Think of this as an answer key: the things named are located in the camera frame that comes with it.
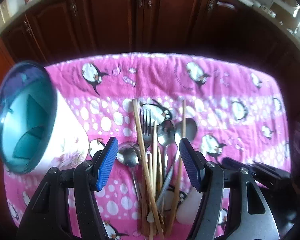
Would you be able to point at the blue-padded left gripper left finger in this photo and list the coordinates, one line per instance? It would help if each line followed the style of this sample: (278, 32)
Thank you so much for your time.
(105, 162)

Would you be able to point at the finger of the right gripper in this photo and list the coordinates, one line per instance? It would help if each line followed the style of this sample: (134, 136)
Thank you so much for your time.
(257, 169)

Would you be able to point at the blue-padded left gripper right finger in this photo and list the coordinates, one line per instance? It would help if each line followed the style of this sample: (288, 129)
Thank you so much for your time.
(193, 164)

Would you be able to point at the large steel ladle spoon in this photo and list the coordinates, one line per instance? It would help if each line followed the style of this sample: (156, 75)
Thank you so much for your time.
(128, 155)

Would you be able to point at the long wooden chopstick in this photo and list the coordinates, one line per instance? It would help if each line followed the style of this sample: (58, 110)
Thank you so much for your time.
(145, 169)

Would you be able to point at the white utensil holder teal rim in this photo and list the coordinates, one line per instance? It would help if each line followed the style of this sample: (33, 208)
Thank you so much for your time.
(38, 129)

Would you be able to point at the red-brown kitchen cabinets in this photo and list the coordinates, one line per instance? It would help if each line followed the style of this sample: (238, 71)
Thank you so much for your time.
(49, 31)

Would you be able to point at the steel spoon middle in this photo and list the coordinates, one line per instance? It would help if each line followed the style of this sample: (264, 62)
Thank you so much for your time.
(166, 132)

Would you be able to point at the white ceramic spoon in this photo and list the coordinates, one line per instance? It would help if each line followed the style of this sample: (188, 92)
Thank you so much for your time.
(187, 211)

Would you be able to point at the short light wooden chopstick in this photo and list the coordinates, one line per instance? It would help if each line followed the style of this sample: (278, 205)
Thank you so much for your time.
(154, 158)

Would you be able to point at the stainless steel fork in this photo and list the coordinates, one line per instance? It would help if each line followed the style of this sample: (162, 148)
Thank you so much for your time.
(146, 126)

